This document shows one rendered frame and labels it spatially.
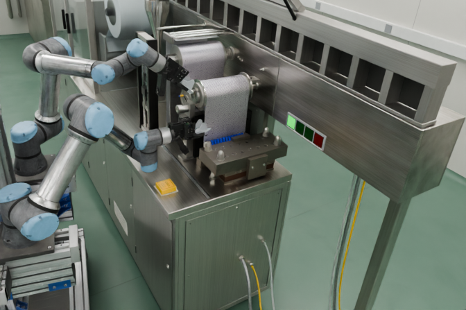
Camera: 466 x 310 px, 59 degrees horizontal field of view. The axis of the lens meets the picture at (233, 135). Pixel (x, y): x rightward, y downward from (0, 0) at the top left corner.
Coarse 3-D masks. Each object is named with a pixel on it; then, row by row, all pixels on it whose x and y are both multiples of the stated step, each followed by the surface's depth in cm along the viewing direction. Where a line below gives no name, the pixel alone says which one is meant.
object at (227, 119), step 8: (224, 104) 192; (232, 104) 195; (240, 104) 197; (208, 112) 189; (216, 112) 192; (224, 112) 194; (232, 112) 197; (240, 112) 200; (208, 120) 191; (216, 120) 194; (224, 120) 197; (232, 120) 199; (240, 120) 202; (216, 128) 196; (224, 128) 199; (232, 128) 202; (240, 128) 205; (208, 136) 196; (216, 136) 199; (224, 136) 201
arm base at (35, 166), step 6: (18, 156) 194; (30, 156) 195; (36, 156) 197; (42, 156) 202; (18, 162) 196; (24, 162) 195; (30, 162) 196; (36, 162) 198; (42, 162) 201; (18, 168) 197; (24, 168) 196; (30, 168) 196; (36, 168) 198; (42, 168) 201; (18, 174) 197; (24, 174) 197; (30, 174) 197; (36, 174) 199
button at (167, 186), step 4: (164, 180) 185; (168, 180) 185; (156, 184) 183; (160, 184) 182; (164, 184) 182; (168, 184) 182; (172, 184) 182; (160, 188) 180; (164, 188) 180; (168, 188) 180; (172, 188) 181; (160, 192) 180; (164, 192) 179; (168, 192) 180
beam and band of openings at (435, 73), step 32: (192, 0) 252; (224, 0) 216; (256, 0) 192; (256, 32) 198; (288, 32) 185; (320, 32) 161; (352, 32) 149; (320, 64) 166; (352, 64) 152; (384, 64) 139; (416, 64) 129; (448, 64) 124; (384, 96) 142; (416, 96) 140
